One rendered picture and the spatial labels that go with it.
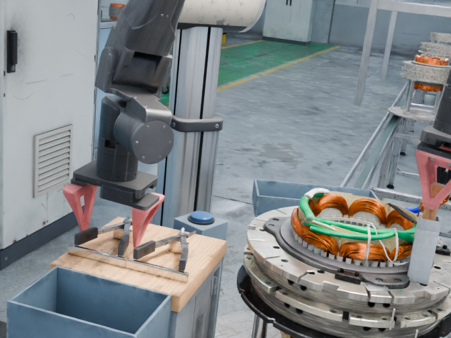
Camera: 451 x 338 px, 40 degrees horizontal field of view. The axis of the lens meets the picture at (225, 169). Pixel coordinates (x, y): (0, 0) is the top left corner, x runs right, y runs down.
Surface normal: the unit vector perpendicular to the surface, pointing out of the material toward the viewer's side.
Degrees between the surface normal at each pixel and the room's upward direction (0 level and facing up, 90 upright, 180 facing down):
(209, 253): 0
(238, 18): 126
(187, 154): 90
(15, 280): 0
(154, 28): 114
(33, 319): 90
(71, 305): 90
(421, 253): 90
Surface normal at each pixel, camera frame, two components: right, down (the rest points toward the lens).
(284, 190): 0.01, 0.29
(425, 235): -0.31, 0.25
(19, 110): 0.94, 0.19
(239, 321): 0.11, -0.95
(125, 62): 0.41, 0.66
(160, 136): 0.53, 0.37
